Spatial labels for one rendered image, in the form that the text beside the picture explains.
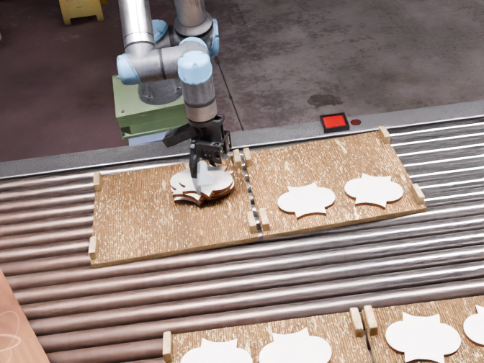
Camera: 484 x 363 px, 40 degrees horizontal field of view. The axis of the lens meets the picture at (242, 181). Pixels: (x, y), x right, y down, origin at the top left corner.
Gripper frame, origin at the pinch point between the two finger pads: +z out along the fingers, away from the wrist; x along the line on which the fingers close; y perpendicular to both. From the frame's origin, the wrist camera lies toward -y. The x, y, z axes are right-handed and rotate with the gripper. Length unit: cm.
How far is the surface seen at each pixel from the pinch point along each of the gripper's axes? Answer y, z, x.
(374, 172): 40.1, 5.4, 19.2
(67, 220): -33.8, 7.1, -16.8
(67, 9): -235, 87, 264
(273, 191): 16.4, 5.4, 5.5
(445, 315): 64, 5, -24
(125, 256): -10.6, 5.4, -26.5
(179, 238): -0.3, 5.4, -17.4
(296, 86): -42, 99, 209
